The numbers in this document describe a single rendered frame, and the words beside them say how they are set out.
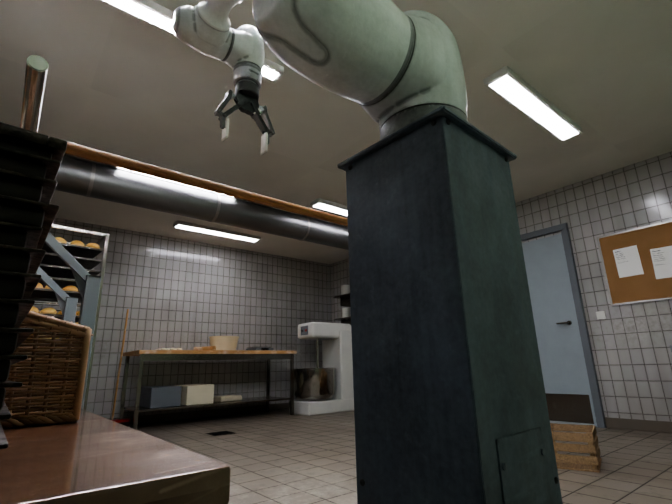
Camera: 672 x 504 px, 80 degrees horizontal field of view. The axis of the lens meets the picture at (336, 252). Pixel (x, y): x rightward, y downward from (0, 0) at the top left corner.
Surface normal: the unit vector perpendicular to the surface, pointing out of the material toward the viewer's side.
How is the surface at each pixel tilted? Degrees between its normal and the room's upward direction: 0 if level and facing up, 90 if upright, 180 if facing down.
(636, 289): 90
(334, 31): 144
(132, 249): 90
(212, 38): 159
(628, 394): 90
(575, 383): 90
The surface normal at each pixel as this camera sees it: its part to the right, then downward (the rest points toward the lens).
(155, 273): 0.63, -0.22
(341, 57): 0.20, 0.80
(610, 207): -0.78, -0.15
